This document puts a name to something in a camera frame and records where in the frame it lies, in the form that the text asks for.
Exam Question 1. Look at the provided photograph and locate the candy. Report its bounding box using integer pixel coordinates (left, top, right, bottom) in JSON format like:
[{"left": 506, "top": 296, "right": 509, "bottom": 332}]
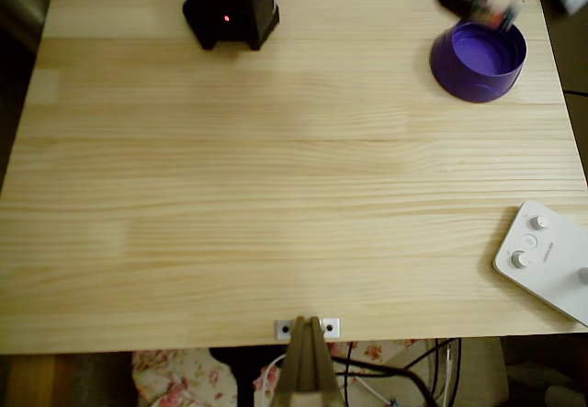
[{"left": 469, "top": 0, "right": 521, "bottom": 32}]

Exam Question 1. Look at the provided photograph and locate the purple bowl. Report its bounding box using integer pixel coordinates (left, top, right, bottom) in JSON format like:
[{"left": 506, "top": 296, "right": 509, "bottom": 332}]
[{"left": 428, "top": 17, "right": 528, "bottom": 104}]

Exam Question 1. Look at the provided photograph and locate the white control pad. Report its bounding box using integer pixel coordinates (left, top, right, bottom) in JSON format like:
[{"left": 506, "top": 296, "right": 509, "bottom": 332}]
[{"left": 492, "top": 200, "right": 588, "bottom": 328}]

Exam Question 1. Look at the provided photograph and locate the black aluminium mast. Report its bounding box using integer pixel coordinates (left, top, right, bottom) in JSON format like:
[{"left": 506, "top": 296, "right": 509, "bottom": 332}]
[{"left": 271, "top": 315, "right": 346, "bottom": 407}]

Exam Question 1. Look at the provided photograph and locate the grey curtain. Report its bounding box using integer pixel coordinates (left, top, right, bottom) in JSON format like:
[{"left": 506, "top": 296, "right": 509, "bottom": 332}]
[{"left": 0, "top": 0, "right": 194, "bottom": 54}]

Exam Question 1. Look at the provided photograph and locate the black support leg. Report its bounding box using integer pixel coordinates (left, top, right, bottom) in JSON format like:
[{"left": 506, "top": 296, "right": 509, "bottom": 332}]
[{"left": 209, "top": 345, "right": 257, "bottom": 407}]

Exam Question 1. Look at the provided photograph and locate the floral fabric cushion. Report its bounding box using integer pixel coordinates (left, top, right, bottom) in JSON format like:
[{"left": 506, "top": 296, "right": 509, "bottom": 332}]
[{"left": 131, "top": 338, "right": 428, "bottom": 407}]

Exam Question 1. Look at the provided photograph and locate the aluminium corner bracket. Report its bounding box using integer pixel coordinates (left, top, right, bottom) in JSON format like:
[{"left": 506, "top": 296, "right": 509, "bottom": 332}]
[{"left": 274, "top": 317, "right": 342, "bottom": 339}]

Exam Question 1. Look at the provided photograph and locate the thick black cable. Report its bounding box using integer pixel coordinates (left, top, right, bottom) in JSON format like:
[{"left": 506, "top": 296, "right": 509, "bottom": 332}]
[{"left": 330, "top": 355, "right": 440, "bottom": 407}]

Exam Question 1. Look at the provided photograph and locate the white cable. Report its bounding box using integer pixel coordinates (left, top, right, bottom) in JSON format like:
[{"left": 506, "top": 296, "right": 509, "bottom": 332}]
[
  {"left": 254, "top": 354, "right": 287, "bottom": 407},
  {"left": 356, "top": 376, "right": 391, "bottom": 407}
]

